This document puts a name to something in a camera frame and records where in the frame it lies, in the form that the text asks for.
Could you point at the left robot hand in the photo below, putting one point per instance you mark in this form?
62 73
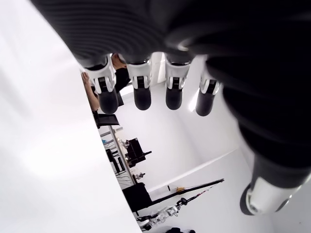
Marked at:
218 36

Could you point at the black flat monitor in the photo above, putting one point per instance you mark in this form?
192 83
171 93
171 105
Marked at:
108 120

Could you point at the seated person white shirt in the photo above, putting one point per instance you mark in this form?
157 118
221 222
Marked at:
93 97

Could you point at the black bench device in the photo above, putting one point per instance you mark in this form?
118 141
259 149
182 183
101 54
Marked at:
134 150

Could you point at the silver edged workbench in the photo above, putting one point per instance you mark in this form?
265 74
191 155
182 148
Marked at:
120 150

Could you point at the black tripod pole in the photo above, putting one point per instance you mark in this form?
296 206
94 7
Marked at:
194 188

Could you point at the small black box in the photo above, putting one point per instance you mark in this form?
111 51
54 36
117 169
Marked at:
110 155
120 165

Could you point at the large black box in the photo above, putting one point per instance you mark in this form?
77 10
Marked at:
137 197

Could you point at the silver robot parts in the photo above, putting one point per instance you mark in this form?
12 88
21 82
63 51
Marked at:
167 211

